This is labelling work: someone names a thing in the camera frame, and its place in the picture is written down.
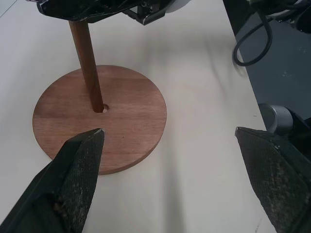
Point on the brown wooden pole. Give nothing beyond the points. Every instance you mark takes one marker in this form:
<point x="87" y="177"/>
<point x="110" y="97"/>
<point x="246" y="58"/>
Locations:
<point x="86" y="65"/>

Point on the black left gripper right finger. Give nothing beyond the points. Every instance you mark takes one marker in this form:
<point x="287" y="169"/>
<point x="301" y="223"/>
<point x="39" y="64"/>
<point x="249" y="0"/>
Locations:
<point x="274" y="174"/>

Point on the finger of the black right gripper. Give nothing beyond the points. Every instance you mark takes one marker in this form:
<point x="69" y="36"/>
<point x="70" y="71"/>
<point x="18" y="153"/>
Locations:
<point x="80" y="9"/>
<point x="148" y="14"/>

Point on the dark robot body housing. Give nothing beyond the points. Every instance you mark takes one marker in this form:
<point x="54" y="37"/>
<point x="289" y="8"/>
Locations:
<point x="291" y="12"/>

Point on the silver robot body joint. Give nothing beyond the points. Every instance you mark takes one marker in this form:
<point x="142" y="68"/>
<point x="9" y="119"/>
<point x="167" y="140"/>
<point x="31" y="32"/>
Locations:
<point x="279" y="117"/>

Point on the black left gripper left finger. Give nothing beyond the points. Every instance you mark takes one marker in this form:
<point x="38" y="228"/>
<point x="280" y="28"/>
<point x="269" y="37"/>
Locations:
<point x="73" y="174"/>

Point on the round wooden base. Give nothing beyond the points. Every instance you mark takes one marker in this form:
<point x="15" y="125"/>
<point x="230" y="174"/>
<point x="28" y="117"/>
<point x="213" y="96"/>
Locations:
<point x="131" y="116"/>

